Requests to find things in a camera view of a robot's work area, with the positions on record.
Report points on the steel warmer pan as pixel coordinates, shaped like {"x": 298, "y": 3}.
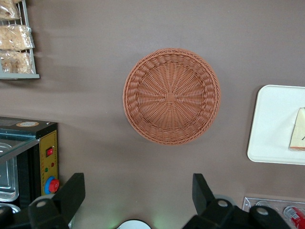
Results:
{"x": 8, "y": 176}

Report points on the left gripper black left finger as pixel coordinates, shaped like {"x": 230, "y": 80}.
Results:
{"x": 64, "y": 198}

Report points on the tray of packaged pastries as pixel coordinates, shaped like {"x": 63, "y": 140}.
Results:
{"x": 31, "y": 62}

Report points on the round brown wicker basket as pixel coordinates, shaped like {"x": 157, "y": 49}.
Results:
{"x": 171, "y": 97}

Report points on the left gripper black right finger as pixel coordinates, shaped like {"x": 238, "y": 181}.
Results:
{"x": 202, "y": 195}

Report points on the black food warmer cabinet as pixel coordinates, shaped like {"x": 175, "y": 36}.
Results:
{"x": 47, "y": 143}

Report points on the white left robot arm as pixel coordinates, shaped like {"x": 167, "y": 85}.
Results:
{"x": 134, "y": 224}

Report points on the clear acrylic bottle rack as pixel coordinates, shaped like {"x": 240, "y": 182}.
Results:
{"x": 250, "y": 202}

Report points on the cream rectangular tray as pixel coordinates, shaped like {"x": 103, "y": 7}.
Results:
{"x": 269, "y": 124}

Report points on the bagged fried snack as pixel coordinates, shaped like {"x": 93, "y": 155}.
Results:
{"x": 8, "y": 9}
{"x": 15, "y": 37}
{"x": 16, "y": 62}

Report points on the triangular sandwich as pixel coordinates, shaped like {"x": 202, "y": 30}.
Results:
{"x": 299, "y": 131}

